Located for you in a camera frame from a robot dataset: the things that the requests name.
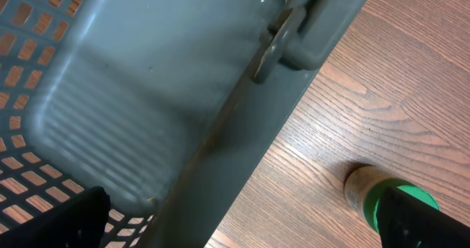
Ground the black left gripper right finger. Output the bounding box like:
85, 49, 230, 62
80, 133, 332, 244
377, 187, 469, 248

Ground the grey plastic mesh basket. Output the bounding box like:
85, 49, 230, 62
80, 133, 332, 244
1, 0, 366, 247

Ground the green round lid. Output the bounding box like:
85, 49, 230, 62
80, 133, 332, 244
344, 166, 441, 233

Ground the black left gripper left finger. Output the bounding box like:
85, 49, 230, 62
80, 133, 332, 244
1, 186, 111, 248

